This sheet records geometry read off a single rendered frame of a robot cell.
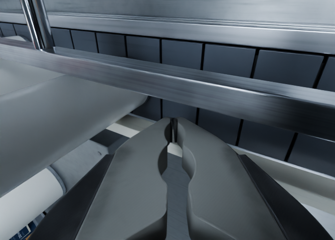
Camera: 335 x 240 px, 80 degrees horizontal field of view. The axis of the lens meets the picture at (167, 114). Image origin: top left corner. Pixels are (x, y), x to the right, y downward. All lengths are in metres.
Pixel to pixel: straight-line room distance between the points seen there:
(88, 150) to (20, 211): 0.19
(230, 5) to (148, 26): 0.07
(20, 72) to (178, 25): 0.16
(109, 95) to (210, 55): 0.08
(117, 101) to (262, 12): 0.14
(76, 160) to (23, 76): 0.19
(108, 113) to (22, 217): 0.36
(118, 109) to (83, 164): 0.23
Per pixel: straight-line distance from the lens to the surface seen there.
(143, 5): 0.25
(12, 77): 0.25
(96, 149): 0.32
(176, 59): 0.18
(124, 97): 0.17
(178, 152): 0.17
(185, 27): 0.17
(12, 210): 0.48
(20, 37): 0.34
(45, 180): 0.49
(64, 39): 0.27
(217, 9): 0.21
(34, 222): 0.89
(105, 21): 0.22
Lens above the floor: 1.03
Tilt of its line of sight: 49 degrees down
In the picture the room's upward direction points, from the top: 131 degrees counter-clockwise
